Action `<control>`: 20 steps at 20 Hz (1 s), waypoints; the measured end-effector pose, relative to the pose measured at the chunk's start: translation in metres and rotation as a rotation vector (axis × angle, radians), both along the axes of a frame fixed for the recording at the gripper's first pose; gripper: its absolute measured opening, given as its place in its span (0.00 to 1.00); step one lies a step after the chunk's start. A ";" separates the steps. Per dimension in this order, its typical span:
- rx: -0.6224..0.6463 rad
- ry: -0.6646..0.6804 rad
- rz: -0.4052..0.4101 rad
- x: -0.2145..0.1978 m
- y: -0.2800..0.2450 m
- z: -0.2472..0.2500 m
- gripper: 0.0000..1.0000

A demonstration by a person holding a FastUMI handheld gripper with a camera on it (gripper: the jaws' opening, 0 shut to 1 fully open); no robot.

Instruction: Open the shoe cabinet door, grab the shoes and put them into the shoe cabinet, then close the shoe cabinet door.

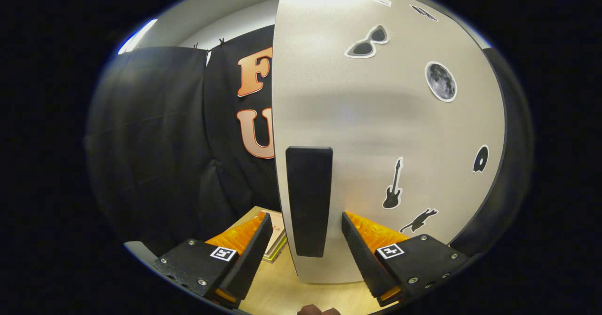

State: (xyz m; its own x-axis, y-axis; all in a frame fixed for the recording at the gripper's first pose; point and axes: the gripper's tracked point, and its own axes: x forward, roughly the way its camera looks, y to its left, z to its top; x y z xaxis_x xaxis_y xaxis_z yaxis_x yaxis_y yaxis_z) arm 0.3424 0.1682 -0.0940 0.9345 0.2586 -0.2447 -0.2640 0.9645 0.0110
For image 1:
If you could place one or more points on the white book with orange cover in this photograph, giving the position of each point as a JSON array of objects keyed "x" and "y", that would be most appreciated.
[{"x": 278, "y": 230}]

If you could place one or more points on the black backdrop cloth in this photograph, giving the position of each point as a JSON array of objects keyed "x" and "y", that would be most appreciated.
[{"x": 150, "y": 141}]

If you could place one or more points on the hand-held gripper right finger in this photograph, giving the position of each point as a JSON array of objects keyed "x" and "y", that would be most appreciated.
[{"x": 362, "y": 254}]

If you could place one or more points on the long ceiling light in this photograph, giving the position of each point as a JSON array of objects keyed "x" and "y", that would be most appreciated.
[{"x": 137, "y": 36}]

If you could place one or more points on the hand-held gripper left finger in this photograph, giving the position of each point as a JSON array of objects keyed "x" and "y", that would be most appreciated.
[{"x": 249, "y": 254}]

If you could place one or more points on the beige shoe cabinet door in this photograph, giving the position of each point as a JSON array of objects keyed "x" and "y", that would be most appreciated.
[{"x": 376, "y": 131}]

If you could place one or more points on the book with yellow edge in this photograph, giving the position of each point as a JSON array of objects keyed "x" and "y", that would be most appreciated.
[{"x": 280, "y": 254}]

